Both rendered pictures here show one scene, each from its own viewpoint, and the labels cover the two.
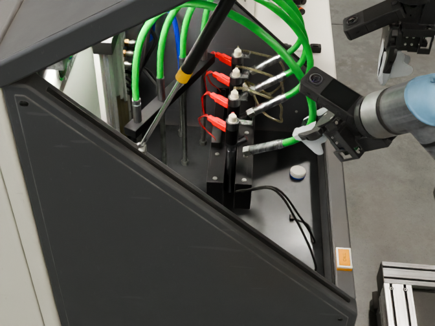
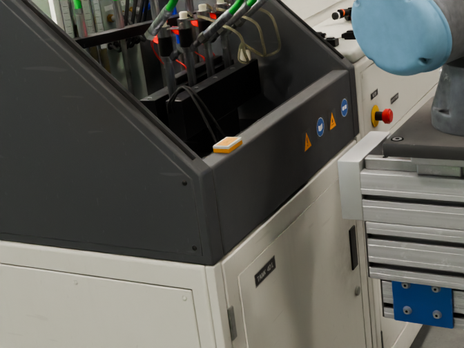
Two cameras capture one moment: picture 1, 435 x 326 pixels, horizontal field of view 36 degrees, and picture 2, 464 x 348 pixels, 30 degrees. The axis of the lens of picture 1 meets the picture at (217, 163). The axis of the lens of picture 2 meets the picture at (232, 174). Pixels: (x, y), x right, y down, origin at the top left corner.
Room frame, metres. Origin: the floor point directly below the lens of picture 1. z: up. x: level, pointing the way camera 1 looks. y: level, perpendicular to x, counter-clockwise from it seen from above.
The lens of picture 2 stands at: (-0.38, -0.90, 1.40)
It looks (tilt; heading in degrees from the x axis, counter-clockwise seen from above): 20 degrees down; 27
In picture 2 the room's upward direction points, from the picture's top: 7 degrees counter-clockwise
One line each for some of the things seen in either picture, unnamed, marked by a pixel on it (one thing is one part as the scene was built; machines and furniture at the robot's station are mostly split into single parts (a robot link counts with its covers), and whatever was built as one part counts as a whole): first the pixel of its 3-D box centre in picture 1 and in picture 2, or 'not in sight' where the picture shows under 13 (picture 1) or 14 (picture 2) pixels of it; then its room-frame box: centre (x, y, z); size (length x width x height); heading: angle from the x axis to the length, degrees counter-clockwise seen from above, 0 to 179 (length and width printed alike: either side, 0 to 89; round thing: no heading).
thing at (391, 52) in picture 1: (390, 51); not in sight; (1.07, -0.32, 1.31); 0.05 x 0.02 x 0.09; 177
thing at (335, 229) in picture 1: (331, 207); (285, 150); (1.08, -0.27, 0.87); 0.62 x 0.04 x 0.16; 177
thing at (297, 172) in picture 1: (298, 172); not in sight; (1.23, -0.20, 0.84); 0.04 x 0.04 x 0.01
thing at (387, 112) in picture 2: not in sight; (382, 116); (1.53, -0.33, 0.80); 0.05 x 0.04 x 0.05; 177
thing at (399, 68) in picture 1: (397, 70); not in sight; (1.08, -0.34, 1.26); 0.06 x 0.03 x 0.09; 87
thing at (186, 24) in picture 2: (237, 133); (195, 68); (1.17, -0.04, 1.01); 0.05 x 0.03 x 0.21; 87
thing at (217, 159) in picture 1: (232, 154); (206, 111); (1.21, -0.03, 0.91); 0.34 x 0.10 x 0.15; 177
